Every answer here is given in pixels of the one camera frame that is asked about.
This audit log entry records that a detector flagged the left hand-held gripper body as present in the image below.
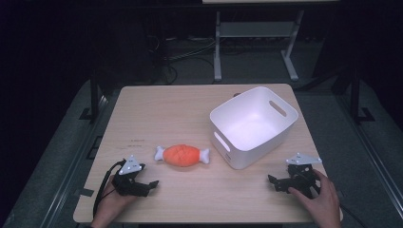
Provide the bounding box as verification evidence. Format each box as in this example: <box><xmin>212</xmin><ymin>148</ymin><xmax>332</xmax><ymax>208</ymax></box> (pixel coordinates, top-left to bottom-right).
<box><xmin>112</xmin><ymin>154</ymin><xmax>147</xmax><ymax>198</ymax></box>

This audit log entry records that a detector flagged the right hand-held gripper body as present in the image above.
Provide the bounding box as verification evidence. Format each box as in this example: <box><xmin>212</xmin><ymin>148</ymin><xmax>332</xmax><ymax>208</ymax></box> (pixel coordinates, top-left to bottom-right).
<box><xmin>285</xmin><ymin>152</ymin><xmax>323</xmax><ymax>200</ymax></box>

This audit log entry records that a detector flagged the person's right hand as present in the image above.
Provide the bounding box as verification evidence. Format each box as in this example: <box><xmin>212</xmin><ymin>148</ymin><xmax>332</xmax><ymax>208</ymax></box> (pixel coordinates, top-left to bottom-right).
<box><xmin>287</xmin><ymin>168</ymin><xmax>342</xmax><ymax>228</ymax></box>

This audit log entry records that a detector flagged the person's left hand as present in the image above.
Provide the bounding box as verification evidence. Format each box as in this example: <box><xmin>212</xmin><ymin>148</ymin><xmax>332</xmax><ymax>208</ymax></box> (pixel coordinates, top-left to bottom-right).
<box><xmin>90</xmin><ymin>175</ymin><xmax>139</xmax><ymax>228</ymax></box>

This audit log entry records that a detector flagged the orange plush meat toy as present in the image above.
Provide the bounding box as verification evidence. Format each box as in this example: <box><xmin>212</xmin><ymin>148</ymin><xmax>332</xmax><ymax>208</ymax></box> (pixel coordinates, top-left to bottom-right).
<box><xmin>154</xmin><ymin>143</ymin><xmax>211</xmax><ymax>168</ymax></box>

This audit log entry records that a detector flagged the white plastic basket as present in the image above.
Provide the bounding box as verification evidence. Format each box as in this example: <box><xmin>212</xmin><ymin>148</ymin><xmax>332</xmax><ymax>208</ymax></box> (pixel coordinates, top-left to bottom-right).
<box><xmin>208</xmin><ymin>85</ymin><xmax>299</xmax><ymax>170</ymax></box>

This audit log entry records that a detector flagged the black metal stand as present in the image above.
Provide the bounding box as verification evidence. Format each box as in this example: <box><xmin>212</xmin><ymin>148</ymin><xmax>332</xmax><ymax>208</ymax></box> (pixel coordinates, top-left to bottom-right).
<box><xmin>332</xmin><ymin>67</ymin><xmax>376</xmax><ymax>125</ymax></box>
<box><xmin>78</xmin><ymin>70</ymin><xmax>107</xmax><ymax>124</ymax></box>

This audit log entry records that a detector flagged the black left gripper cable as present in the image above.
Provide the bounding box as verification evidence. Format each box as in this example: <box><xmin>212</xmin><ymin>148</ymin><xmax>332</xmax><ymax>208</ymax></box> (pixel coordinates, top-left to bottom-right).
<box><xmin>92</xmin><ymin>159</ymin><xmax>127</xmax><ymax>219</ymax></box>

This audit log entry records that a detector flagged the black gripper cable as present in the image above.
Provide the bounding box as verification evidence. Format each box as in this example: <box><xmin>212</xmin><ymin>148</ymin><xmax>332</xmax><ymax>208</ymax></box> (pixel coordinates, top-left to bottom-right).
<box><xmin>92</xmin><ymin>159</ymin><xmax>127</xmax><ymax>219</ymax></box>
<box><xmin>339</xmin><ymin>203</ymin><xmax>368</xmax><ymax>228</ymax></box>

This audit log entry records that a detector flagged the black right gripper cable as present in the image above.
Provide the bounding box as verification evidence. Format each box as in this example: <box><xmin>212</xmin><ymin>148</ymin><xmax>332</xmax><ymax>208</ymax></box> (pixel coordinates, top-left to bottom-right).
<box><xmin>339</xmin><ymin>203</ymin><xmax>368</xmax><ymax>228</ymax></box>

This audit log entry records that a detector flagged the bundle of floor cables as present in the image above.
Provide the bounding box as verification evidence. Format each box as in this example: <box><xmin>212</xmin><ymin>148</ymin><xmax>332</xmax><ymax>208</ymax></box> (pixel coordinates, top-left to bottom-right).
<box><xmin>146</xmin><ymin>33</ymin><xmax>218</xmax><ymax>86</ymax></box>

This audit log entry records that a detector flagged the white metal table frame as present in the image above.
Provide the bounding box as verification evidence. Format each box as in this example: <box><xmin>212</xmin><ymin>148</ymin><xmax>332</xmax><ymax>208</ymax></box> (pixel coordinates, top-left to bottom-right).
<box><xmin>213</xmin><ymin>9</ymin><xmax>305</xmax><ymax>83</ymax></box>

